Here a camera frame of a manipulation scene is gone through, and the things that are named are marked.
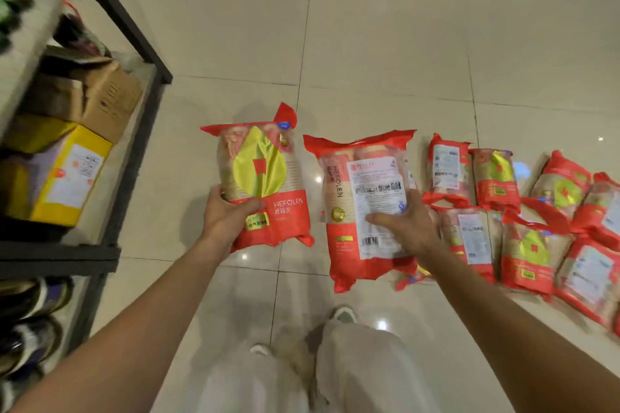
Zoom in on person's right hand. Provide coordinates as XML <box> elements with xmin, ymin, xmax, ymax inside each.
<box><xmin>366</xmin><ymin>187</ymin><xmax>443</xmax><ymax>261</ymax></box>

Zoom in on person's left hand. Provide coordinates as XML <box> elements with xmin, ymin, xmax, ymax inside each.
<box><xmin>200</xmin><ymin>185</ymin><xmax>267</xmax><ymax>259</ymax></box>

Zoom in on red packet with white label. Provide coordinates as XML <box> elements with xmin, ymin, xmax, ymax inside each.
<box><xmin>303</xmin><ymin>129</ymin><xmax>420</xmax><ymax>294</ymax></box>

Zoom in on red packet with green leaf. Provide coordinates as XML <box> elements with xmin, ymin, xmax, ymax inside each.
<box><xmin>200</xmin><ymin>102</ymin><xmax>315</xmax><ymax>254</ymax></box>

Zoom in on person's right forearm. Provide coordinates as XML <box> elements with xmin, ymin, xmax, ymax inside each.
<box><xmin>418</xmin><ymin>243</ymin><xmax>620</xmax><ymax>413</ymax></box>

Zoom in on person's left forearm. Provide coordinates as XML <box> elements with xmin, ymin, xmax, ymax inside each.
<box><xmin>9</xmin><ymin>236</ymin><xmax>234</xmax><ymax>413</ymax></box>

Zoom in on pile of red noodle packets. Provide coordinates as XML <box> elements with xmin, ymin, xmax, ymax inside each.
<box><xmin>394</xmin><ymin>133</ymin><xmax>620</xmax><ymax>339</ymax></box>

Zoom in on person's beige trousers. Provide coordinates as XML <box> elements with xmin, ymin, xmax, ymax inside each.
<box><xmin>195</xmin><ymin>320</ymin><xmax>442</xmax><ymax>413</ymax></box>

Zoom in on brown cardboard box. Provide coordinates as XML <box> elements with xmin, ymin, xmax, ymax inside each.
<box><xmin>21</xmin><ymin>56</ymin><xmax>144</xmax><ymax>145</ymax></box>

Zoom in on black metal shelf rack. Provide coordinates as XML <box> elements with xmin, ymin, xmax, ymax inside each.
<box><xmin>0</xmin><ymin>0</ymin><xmax>174</xmax><ymax>382</ymax></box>

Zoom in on yellow cardboard box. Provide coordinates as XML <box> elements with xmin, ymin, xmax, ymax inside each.
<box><xmin>0</xmin><ymin>115</ymin><xmax>114</xmax><ymax>227</ymax></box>

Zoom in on dark bag with red handle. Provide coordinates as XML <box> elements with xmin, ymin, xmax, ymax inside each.
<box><xmin>52</xmin><ymin>1</ymin><xmax>113</xmax><ymax>58</ymax></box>

